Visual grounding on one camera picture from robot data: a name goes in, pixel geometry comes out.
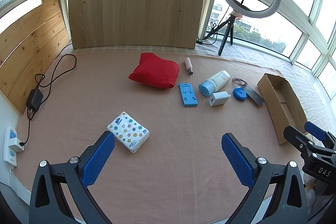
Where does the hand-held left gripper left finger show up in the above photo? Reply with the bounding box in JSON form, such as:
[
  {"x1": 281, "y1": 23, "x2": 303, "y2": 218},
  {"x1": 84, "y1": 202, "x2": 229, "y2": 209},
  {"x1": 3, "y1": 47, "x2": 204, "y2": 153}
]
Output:
[{"x1": 29, "y1": 131, "x2": 116, "y2": 224}]

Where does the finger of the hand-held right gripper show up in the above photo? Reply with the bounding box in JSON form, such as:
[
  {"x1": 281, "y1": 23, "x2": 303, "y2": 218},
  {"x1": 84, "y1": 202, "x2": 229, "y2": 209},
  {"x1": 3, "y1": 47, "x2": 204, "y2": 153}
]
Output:
[
  {"x1": 283, "y1": 126, "x2": 319, "y2": 159},
  {"x1": 304, "y1": 121, "x2": 336, "y2": 147}
]

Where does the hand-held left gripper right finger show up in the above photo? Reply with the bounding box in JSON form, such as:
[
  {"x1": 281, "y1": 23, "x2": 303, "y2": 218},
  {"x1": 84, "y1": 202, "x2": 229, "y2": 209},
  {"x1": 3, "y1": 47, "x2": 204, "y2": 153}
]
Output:
[{"x1": 221, "y1": 133, "x2": 309, "y2": 224}]

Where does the cardboard box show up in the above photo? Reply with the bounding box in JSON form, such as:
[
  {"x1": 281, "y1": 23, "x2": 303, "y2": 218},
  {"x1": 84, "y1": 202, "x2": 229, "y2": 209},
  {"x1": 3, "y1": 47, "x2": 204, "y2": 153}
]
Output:
[{"x1": 257, "y1": 72, "x2": 315, "y2": 146}]

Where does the dark grey card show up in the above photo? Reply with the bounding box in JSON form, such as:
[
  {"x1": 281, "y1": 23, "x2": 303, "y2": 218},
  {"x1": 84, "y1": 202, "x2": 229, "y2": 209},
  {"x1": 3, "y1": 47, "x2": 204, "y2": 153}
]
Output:
[{"x1": 243, "y1": 86, "x2": 265, "y2": 106}]

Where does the white charger plug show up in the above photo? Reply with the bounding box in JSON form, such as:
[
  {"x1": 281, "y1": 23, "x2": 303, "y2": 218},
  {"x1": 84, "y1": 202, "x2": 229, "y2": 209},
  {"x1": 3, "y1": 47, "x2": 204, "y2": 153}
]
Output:
[{"x1": 209, "y1": 91, "x2": 231, "y2": 107}]

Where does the blue round tape measure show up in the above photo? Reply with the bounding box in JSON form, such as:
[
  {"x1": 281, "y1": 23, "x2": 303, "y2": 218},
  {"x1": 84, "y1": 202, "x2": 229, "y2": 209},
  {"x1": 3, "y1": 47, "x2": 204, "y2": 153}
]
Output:
[{"x1": 233, "y1": 87, "x2": 248, "y2": 102}]

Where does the blue phone stand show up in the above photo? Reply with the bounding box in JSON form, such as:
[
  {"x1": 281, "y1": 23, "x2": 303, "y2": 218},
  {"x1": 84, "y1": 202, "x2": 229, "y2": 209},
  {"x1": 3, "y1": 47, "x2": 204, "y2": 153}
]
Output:
[{"x1": 179, "y1": 83, "x2": 198, "y2": 107}]

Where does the white lotion bottle blue cap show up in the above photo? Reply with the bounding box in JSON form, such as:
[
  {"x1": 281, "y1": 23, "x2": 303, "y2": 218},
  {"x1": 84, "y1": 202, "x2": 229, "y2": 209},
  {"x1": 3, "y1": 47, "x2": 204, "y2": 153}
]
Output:
[{"x1": 198, "y1": 70, "x2": 231, "y2": 98}]

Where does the red cloth pouch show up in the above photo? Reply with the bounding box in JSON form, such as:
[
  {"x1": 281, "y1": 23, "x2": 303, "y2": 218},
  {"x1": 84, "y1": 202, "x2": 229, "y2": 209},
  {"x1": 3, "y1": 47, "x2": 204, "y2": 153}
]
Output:
[{"x1": 128, "y1": 53, "x2": 180, "y2": 90}]

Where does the person's right hand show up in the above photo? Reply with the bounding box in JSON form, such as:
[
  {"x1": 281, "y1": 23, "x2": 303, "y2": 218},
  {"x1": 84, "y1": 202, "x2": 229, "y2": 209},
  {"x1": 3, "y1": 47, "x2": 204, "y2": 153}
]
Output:
[{"x1": 303, "y1": 173, "x2": 322, "y2": 214}]

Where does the patterned tissue pack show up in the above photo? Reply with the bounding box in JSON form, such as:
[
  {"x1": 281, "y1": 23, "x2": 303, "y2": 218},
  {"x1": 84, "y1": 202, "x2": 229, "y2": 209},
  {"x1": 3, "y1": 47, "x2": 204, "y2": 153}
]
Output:
[{"x1": 106, "y1": 111, "x2": 150, "y2": 154}]

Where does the black power adapter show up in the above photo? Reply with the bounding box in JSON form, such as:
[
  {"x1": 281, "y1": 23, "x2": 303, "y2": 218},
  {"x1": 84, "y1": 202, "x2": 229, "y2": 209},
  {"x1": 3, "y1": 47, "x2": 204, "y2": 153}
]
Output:
[{"x1": 26, "y1": 89, "x2": 44, "y2": 111}]

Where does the white power strip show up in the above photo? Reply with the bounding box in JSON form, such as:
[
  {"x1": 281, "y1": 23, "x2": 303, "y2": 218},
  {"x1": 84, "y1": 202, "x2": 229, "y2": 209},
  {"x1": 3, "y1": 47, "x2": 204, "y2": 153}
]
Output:
[{"x1": 3, "y1": 126, "x2": 25, "y2": 167}]

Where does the small pink bottle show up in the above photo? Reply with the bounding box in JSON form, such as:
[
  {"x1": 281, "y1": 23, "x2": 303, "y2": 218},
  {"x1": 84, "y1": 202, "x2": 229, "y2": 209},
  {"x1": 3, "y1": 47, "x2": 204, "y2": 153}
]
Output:
[{"x1": 184, "y1": 57, "x2": 194, "y2": 75}]

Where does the wooden plank panel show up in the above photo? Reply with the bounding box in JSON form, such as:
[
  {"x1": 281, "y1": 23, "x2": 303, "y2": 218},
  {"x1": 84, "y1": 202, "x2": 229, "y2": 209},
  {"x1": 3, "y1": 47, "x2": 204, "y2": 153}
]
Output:
[{"x1": 0, "y1": 0, "x2": 70, "y2": 114}]

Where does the black tripod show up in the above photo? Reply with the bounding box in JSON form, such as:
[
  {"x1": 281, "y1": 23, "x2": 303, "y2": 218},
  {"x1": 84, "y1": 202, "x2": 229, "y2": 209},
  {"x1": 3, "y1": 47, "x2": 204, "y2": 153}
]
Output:
[{"x1": 203, "y1": 14, "x2": 235, "y2": 56}]

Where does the large wooden board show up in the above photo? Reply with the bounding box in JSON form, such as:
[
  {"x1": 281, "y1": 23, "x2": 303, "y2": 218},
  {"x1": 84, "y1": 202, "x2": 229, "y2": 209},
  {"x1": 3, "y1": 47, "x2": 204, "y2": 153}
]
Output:
[{"x1": 68, "y1": 0, "x2": 210, "y2": 50}]

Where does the black plug cable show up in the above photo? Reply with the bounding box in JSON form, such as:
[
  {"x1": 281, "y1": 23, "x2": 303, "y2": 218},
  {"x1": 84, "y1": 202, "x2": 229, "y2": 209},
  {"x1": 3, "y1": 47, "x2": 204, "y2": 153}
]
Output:
[{"x1": 19, "y1": 109, "x2": 32, "y2": 147}]

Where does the black looped cable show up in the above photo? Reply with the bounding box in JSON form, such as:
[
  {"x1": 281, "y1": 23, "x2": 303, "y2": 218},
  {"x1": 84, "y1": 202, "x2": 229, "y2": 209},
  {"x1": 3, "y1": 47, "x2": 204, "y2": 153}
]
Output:
[{"x1": 35, "y1": 54, "x2": 77, "y2": 105}]

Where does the black ring light cable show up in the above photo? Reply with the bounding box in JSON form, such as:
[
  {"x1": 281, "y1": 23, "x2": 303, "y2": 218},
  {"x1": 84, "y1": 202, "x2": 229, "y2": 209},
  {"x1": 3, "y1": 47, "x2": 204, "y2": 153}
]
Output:
[{"x1": 196, "y1": 7, "x2": 229, "y2": 45}]

